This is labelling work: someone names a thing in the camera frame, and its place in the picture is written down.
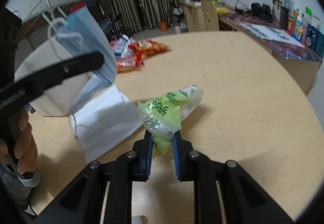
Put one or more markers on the white styrofoam box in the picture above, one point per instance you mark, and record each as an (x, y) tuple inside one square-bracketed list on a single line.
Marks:
[(55, 101)]

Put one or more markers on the green tissue packet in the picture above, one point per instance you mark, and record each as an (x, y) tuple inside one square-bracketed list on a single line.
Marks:
[(163, 115)]

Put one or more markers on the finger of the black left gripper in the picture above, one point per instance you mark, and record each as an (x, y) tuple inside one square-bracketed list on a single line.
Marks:
[(55, 74)]

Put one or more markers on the blue white packet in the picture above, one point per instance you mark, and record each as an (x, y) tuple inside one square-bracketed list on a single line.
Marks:
[(121, 47)]

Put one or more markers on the wooden desk with cloth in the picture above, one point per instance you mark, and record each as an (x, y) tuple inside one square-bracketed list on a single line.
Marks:
[(300, 61)]

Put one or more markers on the metal bunk bed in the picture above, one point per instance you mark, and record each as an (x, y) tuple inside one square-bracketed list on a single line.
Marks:
[(43, 12)]

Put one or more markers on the red snack bag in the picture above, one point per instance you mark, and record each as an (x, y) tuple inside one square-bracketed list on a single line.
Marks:
[(147, 47)]

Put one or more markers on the red bread packet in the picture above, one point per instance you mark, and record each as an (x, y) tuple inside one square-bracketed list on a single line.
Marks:
[(129, 63)]

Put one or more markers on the yellow banana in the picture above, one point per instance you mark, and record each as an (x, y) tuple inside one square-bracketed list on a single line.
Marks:
[(222, 10)]

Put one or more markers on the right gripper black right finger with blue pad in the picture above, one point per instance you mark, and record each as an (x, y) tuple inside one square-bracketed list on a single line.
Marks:
[(223, 192)]

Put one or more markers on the wooden cabinet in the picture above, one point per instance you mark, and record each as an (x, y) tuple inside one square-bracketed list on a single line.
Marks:
[(193, 15)]

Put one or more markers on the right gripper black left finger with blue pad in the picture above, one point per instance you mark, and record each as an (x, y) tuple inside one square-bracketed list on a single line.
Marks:
[(102, 192)]

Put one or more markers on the person's left hand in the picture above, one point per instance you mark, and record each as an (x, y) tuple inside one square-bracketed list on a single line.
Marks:
[(25, 149)]

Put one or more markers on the blue face mask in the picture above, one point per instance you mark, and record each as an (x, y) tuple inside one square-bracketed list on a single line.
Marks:
[(81, 45)]

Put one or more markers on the white paper napkin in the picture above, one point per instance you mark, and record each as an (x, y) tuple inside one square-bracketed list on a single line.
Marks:
[(104, 122)]

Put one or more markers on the printed paper sheets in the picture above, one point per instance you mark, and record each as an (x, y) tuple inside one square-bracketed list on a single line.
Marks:
[(271, 33)]

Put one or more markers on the wooden chair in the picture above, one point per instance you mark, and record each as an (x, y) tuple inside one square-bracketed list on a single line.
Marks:
[(210, 15)]

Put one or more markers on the grey jacket sleeve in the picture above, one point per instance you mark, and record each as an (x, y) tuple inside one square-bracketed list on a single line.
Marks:
[(16, 189)]

